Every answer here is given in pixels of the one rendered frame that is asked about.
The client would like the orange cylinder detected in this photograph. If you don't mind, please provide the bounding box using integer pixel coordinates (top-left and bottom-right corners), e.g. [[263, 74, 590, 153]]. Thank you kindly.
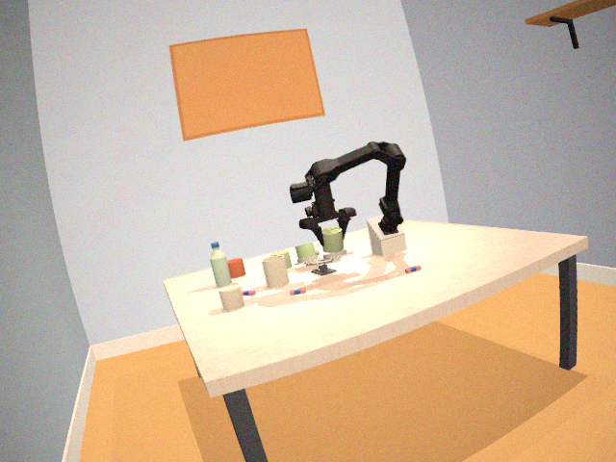
[[227, 259, 245, 278]]

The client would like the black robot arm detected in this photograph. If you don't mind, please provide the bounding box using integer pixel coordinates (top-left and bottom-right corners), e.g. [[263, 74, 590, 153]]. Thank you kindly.
[[289, 141, 406, 235]]

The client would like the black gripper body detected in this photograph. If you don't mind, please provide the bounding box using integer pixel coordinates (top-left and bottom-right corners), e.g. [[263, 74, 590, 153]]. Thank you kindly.
[[299, 195, 357, 229]]

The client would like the beige cup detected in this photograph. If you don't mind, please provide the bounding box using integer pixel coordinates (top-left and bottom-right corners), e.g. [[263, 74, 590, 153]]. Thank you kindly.
[[218, 285, 245, 311]]

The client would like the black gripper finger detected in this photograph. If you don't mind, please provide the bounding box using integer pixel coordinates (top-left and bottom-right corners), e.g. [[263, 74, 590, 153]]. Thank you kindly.
[[337, 218, 351, 239], [309, 226, 324, 246]]

